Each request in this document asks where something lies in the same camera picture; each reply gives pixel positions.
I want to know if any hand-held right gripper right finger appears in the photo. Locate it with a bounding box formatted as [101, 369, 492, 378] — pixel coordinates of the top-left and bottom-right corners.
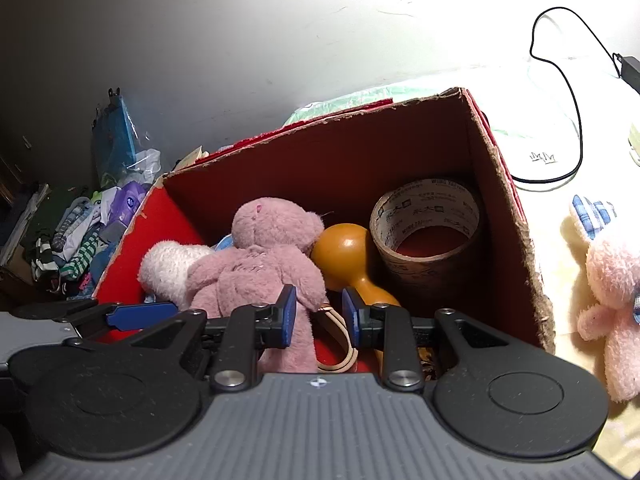
[342, 287, 507, 392]

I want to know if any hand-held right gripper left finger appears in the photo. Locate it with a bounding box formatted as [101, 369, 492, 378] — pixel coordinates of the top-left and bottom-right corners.
[129, 284, 300, 394]

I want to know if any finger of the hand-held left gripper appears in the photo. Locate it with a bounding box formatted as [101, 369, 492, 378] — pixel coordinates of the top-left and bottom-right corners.
[10, 298, 180, 345]

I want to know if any pink plush bear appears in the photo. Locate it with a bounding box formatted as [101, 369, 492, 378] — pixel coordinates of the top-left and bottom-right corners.
[185, 196, 329, 374]

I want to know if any red cardboard box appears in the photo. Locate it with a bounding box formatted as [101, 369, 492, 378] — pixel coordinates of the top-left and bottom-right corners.
[91, 86, 557, 376]

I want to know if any pale pink plush rabbit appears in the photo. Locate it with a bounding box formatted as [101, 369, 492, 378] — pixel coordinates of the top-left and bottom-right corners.
[570, 194, 640, 404]

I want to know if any white plush toy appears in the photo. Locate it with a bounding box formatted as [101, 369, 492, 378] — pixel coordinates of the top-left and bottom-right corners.
[137, 240, 213, 311]

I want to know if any orange wooden gourd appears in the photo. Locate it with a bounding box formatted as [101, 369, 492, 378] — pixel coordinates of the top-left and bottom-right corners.
[310, 223, 402, 313]

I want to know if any brown tape roll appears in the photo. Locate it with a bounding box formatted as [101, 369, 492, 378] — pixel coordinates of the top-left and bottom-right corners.
[369, 177, 484, 307]

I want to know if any pile of clothes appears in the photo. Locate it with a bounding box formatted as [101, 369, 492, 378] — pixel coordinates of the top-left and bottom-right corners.
[20, 187, 126, 302]

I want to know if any purple tissue pack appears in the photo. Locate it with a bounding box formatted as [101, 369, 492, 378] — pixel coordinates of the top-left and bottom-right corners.
[106, 181, 152, 227]

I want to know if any clear plastic bag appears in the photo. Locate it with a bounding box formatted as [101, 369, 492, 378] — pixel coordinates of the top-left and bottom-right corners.
[102, 149, 162, 191]

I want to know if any blue plastic bag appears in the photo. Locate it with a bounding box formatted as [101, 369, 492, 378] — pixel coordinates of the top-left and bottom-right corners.
[91, 88, 140, 187]

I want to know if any printed green yellow blanket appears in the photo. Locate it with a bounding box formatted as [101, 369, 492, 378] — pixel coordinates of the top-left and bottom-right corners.
[282, 55, 640, 476]

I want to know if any black charger adapter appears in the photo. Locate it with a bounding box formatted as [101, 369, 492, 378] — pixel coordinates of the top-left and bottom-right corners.
[612, 52, 640, 95]

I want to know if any beige strap loop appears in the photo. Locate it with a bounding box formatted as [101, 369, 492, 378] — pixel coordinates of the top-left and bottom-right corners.
[317, 305, 360, 374]

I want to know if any black cable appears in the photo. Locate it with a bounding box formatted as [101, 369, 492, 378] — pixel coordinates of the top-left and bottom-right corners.
[510, 6, 624, 185]

